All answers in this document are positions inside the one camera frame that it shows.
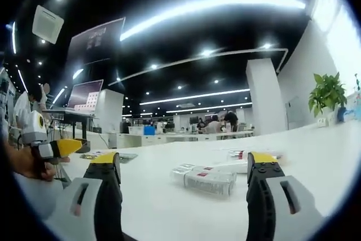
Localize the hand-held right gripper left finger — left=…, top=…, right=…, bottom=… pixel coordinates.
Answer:
left=46, top=151, right=125, bottom=241

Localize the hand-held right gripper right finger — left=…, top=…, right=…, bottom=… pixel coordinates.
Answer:
left=246, top=151, right=331, bottom=241

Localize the white skincare tube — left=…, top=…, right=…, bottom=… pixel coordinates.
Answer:
left=213, top=161, right=249, bottom=174

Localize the white skincare bottle red label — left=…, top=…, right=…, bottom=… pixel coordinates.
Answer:
left=227, top=148, right=284, bottom=163

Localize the clear skincare bottle red label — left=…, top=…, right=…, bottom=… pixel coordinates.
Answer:
left=182, top=170, right=237, bottom=197

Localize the small clear skincare bottle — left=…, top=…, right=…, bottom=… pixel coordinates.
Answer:
left=169, top=163, right=200, bottom=183

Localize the blue bottle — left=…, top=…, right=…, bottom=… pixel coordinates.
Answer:
left=336, top=106, right=347, bottom=124

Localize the person's left hand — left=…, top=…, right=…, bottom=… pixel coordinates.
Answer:
left=11, top=150, right=58, bottom=182

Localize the flat printed packet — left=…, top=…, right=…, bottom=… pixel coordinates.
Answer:
left=79, top=151, right=105, bottom=160

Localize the black standing desk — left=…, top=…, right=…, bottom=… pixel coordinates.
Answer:
left=41, top=107, right=97, bottom=147

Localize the large display screen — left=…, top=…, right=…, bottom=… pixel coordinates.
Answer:
left=67, top=79, right=105, bottom=111

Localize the ceiling air conditioner unit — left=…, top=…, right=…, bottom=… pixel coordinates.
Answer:
left=31, top=5, right=65, bottom=45

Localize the dark hanging banner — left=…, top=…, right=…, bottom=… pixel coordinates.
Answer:
left=67, top=16, right=126, bottom=68

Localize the green potted plant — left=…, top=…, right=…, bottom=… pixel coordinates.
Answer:
left=308, top=72, right=348, bottom=118

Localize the long ceiling light strip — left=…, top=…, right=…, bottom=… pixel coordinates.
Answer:
left=119, top=0, right=307, bottom=42

